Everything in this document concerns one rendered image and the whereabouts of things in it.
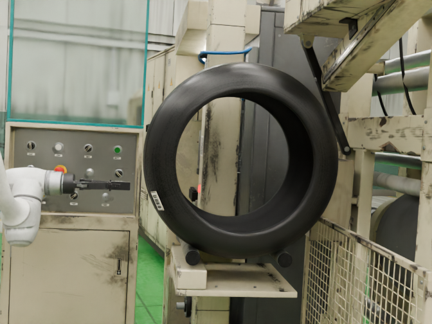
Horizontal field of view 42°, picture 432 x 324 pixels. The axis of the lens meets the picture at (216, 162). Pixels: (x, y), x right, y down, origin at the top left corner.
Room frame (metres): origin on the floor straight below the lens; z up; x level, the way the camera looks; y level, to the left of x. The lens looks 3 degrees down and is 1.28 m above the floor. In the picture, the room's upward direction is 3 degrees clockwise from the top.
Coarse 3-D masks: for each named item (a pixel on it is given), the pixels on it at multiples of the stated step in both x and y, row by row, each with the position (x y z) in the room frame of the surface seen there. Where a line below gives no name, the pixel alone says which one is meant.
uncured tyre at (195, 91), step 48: (192, 96) 1.60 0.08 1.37; (240, 96) 1.90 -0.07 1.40; (288, 96) 1.63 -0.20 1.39; (144, 144) 1.72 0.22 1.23; (288, 144) 1.94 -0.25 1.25; (336, 144) 1.69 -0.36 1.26; (288, 192) 1.92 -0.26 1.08; (192, 240) 1.62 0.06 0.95; (240, 240) 1.61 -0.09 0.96; (288, 240) 1.65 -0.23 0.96
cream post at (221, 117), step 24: (216, 0) 2.00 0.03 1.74; (240, 0) 2.01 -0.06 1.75; (216, 24) 2.00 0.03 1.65; (240, 24) 2.01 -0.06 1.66; (216, 48) 2.00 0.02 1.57; (240, 48) 2.01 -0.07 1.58; (216, 120) 2.00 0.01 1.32; (216, 144) 2.00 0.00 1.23; (216, 168) 2.00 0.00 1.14; (216, 192) 2.00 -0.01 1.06; (192, 312) 2.08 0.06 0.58; (216, 312) 2.01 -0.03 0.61
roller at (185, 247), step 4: (180, 240) 1.85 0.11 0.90; (184, 244) 1.74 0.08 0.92; (188, 244) 1.71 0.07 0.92; (184, 248) 1.70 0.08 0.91; (188, 248) 1.66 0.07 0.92; (192, 248) 1.65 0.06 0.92; (184, 252) 1.66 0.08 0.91; (188, 252) 1.62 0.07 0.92; (192, 252) 1.62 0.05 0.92; (196, 252) 1.62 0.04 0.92; (184, 256) 1.64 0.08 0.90; (188, 256) 1.62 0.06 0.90; (192, 256) 1.62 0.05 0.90; (196, 256) 1.62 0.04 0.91; (200, 256) 1.63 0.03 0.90; (188, 260) 1.62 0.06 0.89; (192, 260) 1.62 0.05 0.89; (196, 260) 1.62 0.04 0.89; (192, 264) 1.62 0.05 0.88; (196, 264) 1.62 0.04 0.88
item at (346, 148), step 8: (304, 48) 1.98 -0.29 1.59; (312, 48) 1.98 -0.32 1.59; (312, 56) 1.98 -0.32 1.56; (312, 64) 1.98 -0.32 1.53; (312, 72) 1.99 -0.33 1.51; (320, 72) 1.98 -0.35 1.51; (320, 80) 1.98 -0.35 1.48; (320, 88) 1.98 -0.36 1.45; (328, 96) 1.99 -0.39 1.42; (328, 104) 1.99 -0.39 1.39; (328, 112) 1.99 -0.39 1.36; (336, 112) 1.99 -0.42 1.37; (336, 120) 1.99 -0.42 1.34; (336, 128) 1.99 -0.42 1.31; (336, 136) 2.01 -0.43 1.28; (344, 136) 2.00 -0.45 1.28; (344, 144) 2.00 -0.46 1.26; (344, 152) 2.00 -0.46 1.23
